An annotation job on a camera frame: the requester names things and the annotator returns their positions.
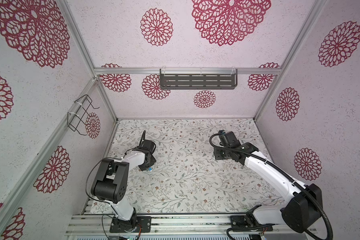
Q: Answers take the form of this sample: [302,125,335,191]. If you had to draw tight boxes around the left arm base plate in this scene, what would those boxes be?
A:
[110,216,152,234]

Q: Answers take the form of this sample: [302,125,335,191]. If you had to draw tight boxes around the dark metal wall shelf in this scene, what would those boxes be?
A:
[159,69,238,90]

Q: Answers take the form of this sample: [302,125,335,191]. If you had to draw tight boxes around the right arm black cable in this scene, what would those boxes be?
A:
[209,132,334,240]

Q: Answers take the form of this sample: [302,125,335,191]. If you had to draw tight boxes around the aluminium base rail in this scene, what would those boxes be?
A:
[65,212,317,237]

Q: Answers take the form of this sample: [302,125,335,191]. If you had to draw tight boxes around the black wire wall basket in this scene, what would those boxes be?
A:
[66,95,101,139]

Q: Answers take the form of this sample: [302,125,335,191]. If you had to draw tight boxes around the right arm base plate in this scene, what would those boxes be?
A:
[230,215,273,232]

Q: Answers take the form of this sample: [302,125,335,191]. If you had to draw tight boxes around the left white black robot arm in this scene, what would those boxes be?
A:
[91,140,156,234]

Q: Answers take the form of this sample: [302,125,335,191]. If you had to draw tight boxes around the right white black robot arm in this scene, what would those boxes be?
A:
[209,130,334,240]

